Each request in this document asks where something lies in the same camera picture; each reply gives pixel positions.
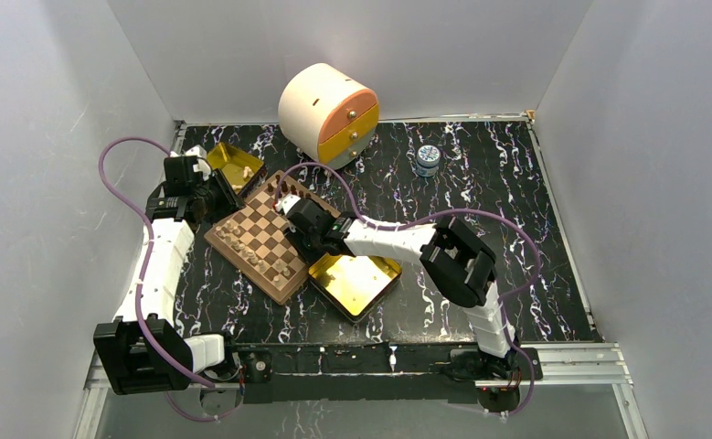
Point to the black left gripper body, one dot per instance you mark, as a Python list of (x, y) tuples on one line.
[(214, 204)]

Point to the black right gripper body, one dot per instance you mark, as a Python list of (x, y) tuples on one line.
[(307, 246)]

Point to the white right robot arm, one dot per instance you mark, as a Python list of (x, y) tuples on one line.
[(457, 263)]

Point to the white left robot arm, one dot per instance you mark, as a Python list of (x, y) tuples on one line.
[(140, 349)]

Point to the gold tin with white pieces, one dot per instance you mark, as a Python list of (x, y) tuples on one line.
[(242, 170)]

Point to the wooden chess board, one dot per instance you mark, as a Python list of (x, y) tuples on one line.
[(261, 229)]

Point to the dark chess pieces row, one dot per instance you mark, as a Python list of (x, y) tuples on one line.
[(287, 186)]

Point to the empty gold tin lid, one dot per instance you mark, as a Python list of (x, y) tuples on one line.
[(354, 285)]

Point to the round pastel drawer cabinet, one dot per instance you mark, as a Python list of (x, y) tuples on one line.
[(327, 115)]

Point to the small blue white jar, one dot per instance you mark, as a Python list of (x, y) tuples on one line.
[(428, 158)]

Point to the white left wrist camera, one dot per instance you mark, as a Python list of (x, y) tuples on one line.
[(200, 165)]

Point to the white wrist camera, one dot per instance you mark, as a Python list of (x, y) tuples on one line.
[(200, 165), (285, 204)]

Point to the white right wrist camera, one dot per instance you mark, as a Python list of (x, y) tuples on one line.
[(285, 204)]

